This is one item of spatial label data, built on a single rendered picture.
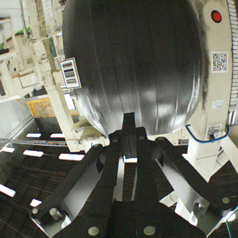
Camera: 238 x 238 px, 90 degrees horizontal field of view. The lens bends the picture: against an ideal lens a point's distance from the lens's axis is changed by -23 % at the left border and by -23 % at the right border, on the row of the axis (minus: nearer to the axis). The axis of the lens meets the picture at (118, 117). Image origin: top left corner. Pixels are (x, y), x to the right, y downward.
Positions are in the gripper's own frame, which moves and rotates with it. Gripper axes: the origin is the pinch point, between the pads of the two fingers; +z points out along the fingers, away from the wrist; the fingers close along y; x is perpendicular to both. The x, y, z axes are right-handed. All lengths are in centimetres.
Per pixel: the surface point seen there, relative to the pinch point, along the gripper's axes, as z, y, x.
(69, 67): 10.8, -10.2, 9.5
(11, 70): 381, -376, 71
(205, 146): 36, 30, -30
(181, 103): 12.2, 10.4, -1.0
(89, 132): 69, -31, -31
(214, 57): 30.3, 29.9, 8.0
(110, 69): 9.6, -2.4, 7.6
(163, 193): 508, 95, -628
